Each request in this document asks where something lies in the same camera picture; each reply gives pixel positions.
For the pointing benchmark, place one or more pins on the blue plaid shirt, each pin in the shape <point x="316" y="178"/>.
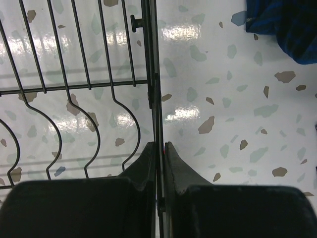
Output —
<point x="292" y="22"/>

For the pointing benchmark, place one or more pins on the black wire dish rack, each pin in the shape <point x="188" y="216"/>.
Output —
<point x="78" y="88"/>

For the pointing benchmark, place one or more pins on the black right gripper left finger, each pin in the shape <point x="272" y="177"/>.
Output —
<point x="110" y="207"/>

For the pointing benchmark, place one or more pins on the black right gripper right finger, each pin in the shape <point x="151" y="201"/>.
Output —
<point x="196" y="208"/>

